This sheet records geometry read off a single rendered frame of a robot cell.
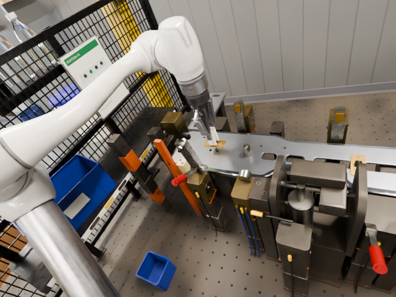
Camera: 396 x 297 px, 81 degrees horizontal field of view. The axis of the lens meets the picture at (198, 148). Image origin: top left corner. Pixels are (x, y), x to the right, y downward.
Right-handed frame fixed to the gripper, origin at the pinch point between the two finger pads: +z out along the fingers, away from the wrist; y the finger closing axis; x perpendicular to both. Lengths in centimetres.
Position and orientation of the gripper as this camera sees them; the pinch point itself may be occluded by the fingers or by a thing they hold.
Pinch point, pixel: (212, 136)
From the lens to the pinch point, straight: 87.1
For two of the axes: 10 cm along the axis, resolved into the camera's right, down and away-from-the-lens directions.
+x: 8.7, 0.9, -4.9
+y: -3.9, 7.2, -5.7
